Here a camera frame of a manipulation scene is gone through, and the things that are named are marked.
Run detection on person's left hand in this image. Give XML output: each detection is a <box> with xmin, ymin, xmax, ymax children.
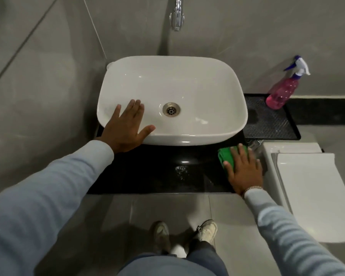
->
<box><xmin>96</xmin><ymin>99</ymin><xmax>156</xmax><ymax>154</ymax></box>

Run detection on person's right hand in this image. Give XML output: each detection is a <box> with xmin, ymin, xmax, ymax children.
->
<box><xmin>223</xmin><ymin>143</ymin><xmax>264</xmax><ymax>196</ymax></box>

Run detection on green cleaning cloth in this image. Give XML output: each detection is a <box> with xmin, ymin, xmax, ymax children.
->
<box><xmin>218</xmin><ymin>145</ymin><xmax>249</xmax><ymax>172</ymax></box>

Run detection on person's left forearm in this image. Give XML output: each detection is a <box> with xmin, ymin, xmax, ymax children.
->
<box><xmin>0</xmin><ymin>140</ymin><xmax>115</xmax><ymax>276</ymax></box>

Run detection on person's right forearm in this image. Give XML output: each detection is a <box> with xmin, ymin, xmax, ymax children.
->
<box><xmin>244</xmin><ymin>188</ymin><xmax>345</xmax><ymax>276</ymax></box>

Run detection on chrome metal fitting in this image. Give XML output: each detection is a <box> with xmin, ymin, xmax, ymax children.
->
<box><xmin>248</xmin><ymin>140</ymin><xmax>265</xmax><ymax>155</ymax></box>

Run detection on white toilet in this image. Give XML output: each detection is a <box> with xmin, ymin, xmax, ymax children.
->
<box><xmin>262</xmin><ymin>142</ymin><xmax>345</xmax><ymax>243</ymax></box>

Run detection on metal sink drain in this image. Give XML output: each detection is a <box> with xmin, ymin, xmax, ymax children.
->
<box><xmin>162</xmin><ymin>102</ymin><xmax>181</xmax><ymax>117</ymax></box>

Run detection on black textured tray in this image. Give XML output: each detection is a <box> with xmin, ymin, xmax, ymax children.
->
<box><xmin>243</xmin><ymin>93</ymin><xmax>301</xmax><ymax>141</ymax></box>

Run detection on white ceramic basin sink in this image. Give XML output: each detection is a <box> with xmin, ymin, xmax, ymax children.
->
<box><xmin>97</xmin><ymin>56</ymin><xmax>248</xmax><ymax>146</ymax></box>

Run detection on white toilet lid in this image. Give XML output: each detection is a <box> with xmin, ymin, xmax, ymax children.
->
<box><xmin>271</xmin><ymin>153</ymin><xmax>345</xmax><ymax>243</ymax></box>

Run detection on person's right shoe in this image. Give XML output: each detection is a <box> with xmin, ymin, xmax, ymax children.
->
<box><xmin>194</xmin><ymin>220</ymin><xmax>218</xmax><ymax>245</ymax></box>

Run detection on person's shoe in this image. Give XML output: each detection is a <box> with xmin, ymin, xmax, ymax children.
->
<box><xmin>194</xmin><ymin>220</ymin><xmax>218</xmax><ymax>245</ymax></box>
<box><xmin>151</xmin><ymin>221</ymin><xmax>172</xmax><ymax>255</ymax></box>

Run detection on pink spray bottle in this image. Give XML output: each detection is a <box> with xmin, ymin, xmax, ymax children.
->
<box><xmin>265</xmin><ymin>55</ymin><xmax>311</xmax><ymax>110</ymax></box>

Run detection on person's right leg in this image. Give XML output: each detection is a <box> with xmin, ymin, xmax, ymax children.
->
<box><xmin>185</xmin><ymin>238</ymin><xmax>229</xmax><ymax>276</ymax></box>

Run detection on person's leg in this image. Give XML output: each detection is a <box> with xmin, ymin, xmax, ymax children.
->
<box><xmin>185</xmin><ymin>238</ymin><xmax>229</xmax><ymax>276</ymax></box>
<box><xmin>117</xmin><ymin>251</ymin><xmax>188</xmax><ymax>276</ymax></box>

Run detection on person's left shoe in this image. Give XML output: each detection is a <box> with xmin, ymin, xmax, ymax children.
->
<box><xmin>151</xmin><ymin>221</ymin><xmax>172</xmax><ymax>255</ymax></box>

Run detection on chrome faucet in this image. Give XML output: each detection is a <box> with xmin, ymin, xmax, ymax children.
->
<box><xmin>169</xmin><ymin>0</ymin><xmax>185</xmax><ymax>32</ymax></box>

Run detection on person's left leg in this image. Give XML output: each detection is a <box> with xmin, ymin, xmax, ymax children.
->
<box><xmin>117</xmin><ymin>251</ymin><xmax>188</xmax><ymax>276</ymax></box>

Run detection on silver wrist bracelet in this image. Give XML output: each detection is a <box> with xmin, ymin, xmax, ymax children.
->
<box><xmin>241</xmin><ymin>185</ymin><xmax>264</xmax><ymax>198</ymax></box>

